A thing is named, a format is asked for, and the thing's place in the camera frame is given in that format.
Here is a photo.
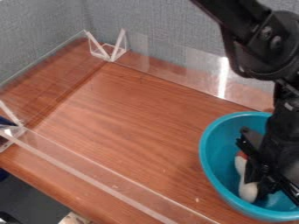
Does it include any blue plastic bowl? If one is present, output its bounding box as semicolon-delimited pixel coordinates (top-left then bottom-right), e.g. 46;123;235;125
199;111;299;222

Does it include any clear acrylic back barrier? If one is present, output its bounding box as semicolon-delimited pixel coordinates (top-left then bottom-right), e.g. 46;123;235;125
117;32;274;112

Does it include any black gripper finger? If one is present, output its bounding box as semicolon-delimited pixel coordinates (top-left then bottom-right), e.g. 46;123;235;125
245;158;263;184
257;174;282;200

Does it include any clear acrylic left bracket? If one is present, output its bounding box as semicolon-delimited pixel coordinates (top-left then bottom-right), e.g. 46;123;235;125
0;100;26;153

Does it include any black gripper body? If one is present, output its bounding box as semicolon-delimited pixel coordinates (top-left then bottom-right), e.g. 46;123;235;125
237;84;299;206

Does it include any white toy mushroom brown cap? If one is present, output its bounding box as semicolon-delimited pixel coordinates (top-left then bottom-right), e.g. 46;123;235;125
235;150;258;203

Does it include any clear acrylic left barrier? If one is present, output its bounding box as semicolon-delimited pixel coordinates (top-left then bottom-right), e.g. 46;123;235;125
0;30;89;88

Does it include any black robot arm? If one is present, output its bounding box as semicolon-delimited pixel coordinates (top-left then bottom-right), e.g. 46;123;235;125
191;0;299;206

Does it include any clear acrylic corner bracket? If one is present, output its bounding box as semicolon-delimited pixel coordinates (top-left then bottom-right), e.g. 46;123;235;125
85;29;129;62

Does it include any clear acrylic barrier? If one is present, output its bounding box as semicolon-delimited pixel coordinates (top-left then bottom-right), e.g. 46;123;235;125
0;30;89;88
0;125;219;224
117;32;274;112

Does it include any clear acrylic front barrier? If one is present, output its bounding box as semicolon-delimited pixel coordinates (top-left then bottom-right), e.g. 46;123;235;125
0;125;219;224

